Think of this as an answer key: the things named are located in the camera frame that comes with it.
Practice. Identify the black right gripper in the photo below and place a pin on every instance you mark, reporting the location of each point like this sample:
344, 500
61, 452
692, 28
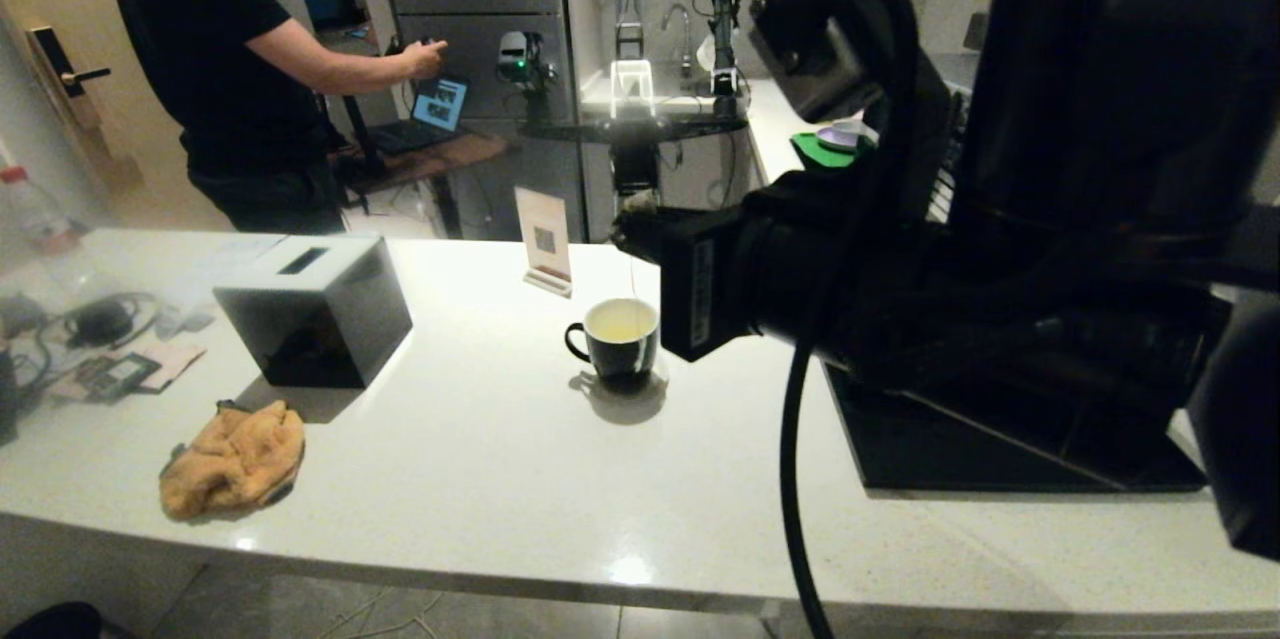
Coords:
720, 279

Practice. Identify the clear bottle red cap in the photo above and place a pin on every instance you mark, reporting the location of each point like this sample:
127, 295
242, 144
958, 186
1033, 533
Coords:
30, 214

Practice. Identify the black white robot arm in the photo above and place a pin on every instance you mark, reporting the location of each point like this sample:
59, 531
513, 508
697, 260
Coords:
722, 29

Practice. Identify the robot arm green light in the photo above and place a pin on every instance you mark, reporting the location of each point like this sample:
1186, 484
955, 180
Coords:
515, 52

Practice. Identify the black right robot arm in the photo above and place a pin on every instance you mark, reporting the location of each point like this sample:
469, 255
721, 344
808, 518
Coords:
1100, 219

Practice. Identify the QR code sign stand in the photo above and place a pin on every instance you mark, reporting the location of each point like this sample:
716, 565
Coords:
543, 234

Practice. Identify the black mug white inside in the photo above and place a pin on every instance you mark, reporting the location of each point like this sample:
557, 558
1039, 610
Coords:
620, 354

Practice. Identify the robot torso column lit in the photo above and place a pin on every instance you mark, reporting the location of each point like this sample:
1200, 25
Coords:
632, 82

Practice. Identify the green silicone mat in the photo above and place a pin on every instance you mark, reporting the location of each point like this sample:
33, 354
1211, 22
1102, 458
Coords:
825, 151

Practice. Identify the brown wooden desk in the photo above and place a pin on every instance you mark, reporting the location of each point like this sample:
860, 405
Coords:
450, 157

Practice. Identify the chrome kitchen faucet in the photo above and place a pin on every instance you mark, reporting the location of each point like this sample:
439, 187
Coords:
684, 27

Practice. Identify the open black laptop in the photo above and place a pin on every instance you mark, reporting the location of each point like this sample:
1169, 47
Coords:
440, 107

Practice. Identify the black tissue box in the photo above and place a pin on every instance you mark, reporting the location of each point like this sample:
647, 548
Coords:
320, 329

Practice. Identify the black rectangular tray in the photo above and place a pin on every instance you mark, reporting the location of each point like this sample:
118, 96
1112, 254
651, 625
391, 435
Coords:
950, 449

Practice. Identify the person in black shirt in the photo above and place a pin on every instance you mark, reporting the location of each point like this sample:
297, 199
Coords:
210, 49

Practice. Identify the orange crumpled cloth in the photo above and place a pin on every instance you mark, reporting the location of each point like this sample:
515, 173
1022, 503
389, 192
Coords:
235, 464

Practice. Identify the pink paper card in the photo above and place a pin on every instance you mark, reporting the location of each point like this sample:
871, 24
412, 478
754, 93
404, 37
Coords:
180, 364

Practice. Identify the black wall socket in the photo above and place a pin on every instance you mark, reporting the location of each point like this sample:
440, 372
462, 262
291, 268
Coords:
973, 31

